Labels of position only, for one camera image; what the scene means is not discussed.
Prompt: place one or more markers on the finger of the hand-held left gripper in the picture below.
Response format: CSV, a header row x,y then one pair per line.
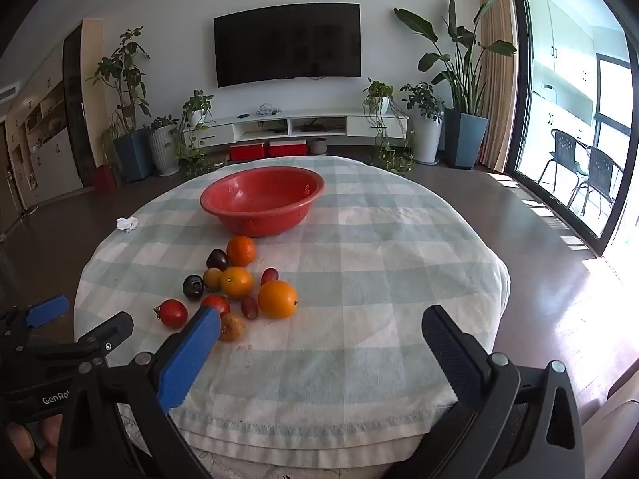
x,y
112,329
47,308

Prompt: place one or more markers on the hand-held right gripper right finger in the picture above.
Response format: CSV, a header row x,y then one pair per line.
x,y
449,354

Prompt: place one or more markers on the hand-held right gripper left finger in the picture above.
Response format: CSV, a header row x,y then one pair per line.
x,y
189,354

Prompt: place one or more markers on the brown spotted round fruit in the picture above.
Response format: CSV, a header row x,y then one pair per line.
x,y
233,328

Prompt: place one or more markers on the dark purple plum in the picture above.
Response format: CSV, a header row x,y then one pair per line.
x,y
193,287
217,259

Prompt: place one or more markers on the small red grape tomato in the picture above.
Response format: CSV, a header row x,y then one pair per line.
x,y
249,307
269,275

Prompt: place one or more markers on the brownish round fruit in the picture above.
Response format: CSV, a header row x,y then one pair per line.
x,y
212,279

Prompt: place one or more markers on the orange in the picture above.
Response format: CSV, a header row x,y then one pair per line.
x,y
236,282
277,299

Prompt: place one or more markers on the deep orange tangerine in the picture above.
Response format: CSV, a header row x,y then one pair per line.
x,y
241,250

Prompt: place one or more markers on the red plastic colander bowl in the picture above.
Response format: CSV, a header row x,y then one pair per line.
x,y
259,194

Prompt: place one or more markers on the person's left hand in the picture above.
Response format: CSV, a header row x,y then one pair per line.
x,y
25,446

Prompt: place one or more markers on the green white checkered tablecloth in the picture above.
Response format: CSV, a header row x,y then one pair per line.
x,y
374,284

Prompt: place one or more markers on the crumpled white tissue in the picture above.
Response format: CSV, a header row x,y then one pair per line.
x,y
126,223

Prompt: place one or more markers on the white floral under cloth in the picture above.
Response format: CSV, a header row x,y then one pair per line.
x,y
224,459

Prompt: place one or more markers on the red floor container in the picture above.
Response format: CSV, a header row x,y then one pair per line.
x,y
105,179

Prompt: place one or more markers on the tall tree plant blue pot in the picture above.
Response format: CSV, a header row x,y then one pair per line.
x,y
132,157

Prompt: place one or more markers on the pale beige seat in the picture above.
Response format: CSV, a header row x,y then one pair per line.
x,y
619,419

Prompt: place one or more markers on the plant in white ribbed pot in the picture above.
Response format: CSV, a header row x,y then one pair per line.
x,y
163,152

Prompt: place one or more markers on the dark tall cabinet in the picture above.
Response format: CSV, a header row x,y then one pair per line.
x,y
75,110

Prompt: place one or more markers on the red storage box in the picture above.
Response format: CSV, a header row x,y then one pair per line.
x,y
246,151
286,148

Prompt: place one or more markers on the large-leaf plant blue pot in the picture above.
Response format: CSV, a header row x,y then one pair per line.
x,y
464,142

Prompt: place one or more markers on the bushy plant tall white pot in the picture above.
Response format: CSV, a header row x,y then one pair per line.
x,y
426,139

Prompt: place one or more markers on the ceiling air vent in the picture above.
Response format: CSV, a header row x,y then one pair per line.
x,y
7,93

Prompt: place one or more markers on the black balcony chair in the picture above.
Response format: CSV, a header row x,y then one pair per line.
x,y
601,164
564,144

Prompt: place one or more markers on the trailing pothos plant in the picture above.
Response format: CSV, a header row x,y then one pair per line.
x,y
197,105
379,92

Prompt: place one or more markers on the white television cabinet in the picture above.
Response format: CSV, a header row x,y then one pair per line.
x,y
372,124

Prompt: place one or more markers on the grey round pot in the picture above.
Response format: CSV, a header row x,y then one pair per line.
x,y
318,146

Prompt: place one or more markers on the beige curtain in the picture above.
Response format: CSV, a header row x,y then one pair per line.
x,y
499,85

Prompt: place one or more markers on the white balcony cabinets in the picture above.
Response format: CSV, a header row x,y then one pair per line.
x,y
564,35

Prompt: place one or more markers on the beige wall cabinet unit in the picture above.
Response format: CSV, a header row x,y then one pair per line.
x,y
55,159

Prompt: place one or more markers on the black sliding door frame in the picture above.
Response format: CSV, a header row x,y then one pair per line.
x,y
516,85

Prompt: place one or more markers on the black wall television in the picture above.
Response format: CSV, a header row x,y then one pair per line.
x,y
287,45

